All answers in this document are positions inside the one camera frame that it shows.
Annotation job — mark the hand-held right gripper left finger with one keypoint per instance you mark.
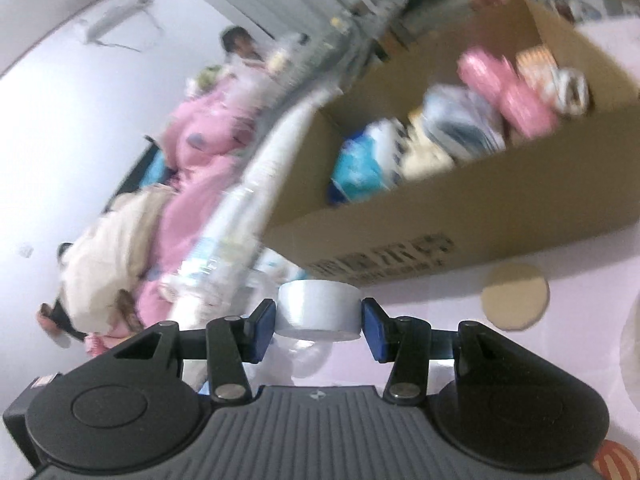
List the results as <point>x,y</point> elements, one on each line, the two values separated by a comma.
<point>262,330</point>

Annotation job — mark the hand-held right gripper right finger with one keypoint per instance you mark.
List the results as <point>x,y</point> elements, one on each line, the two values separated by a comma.
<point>375,330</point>

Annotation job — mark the clear glass cup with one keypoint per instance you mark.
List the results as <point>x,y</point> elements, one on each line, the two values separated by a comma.
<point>320,310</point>

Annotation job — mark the brown cardboard box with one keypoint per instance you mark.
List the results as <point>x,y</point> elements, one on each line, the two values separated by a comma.
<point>475,210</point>

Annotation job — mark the green blue tissue packet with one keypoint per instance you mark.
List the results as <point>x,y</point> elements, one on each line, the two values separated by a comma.
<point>365,160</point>

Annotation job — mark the cream cloth with yellow trim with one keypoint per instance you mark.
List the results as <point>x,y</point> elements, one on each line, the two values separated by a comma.
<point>425,160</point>

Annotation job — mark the blue face mask packet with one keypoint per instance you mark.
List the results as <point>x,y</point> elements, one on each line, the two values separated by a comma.
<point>465,120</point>

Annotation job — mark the pink plastic bag roll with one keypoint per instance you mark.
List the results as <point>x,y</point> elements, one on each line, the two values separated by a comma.
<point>505,90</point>

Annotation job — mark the orange striped white towel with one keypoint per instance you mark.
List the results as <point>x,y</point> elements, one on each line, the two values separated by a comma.
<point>540,62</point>

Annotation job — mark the clear plastic wrapped package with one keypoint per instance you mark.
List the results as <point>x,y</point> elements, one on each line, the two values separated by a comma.
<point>220,250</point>

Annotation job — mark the round tan coaster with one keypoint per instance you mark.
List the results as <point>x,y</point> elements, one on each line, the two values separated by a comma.
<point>515,295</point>

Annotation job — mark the cream blanket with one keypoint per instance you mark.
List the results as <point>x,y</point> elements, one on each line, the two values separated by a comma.
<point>110,260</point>

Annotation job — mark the pink blanket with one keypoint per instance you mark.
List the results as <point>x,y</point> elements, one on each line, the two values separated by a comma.
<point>200,160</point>

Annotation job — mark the clear packing tape roll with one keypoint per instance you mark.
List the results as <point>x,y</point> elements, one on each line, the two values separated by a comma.
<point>631,350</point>

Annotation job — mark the green yellow blanket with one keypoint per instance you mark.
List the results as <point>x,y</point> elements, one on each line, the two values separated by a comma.
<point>207,77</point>

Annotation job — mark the white air conditioner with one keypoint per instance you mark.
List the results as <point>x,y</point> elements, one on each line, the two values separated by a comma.
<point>112,15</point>

